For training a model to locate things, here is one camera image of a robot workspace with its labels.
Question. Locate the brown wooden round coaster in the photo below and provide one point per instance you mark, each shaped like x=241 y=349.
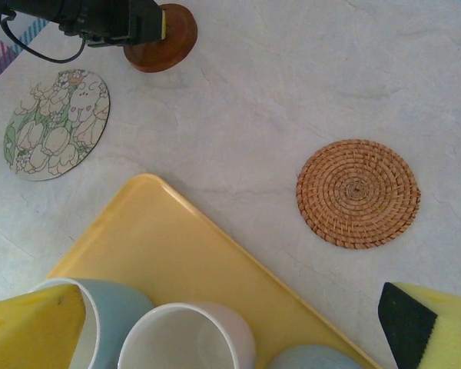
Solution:
x=176 y=42

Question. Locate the yellow rectangular tray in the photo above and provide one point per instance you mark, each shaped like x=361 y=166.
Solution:
x=169 y=238

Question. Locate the woven rattan round coaster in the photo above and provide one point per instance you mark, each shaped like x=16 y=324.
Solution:
x=359 y=194

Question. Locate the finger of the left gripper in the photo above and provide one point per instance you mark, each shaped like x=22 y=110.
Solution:
x=146 y=19

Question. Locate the tulip print round coaster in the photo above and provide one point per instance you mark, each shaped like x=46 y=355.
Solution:
x=57 y=127

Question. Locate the pale blue mug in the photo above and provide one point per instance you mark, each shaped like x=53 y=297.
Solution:
x=115 y=303

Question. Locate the white pink mug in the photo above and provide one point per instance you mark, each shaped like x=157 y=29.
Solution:
x=176 y=338

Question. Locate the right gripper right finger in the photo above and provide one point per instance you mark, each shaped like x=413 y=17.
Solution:
x=438 y=330

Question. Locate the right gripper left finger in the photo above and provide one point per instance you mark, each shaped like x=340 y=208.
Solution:
x=27 y=330

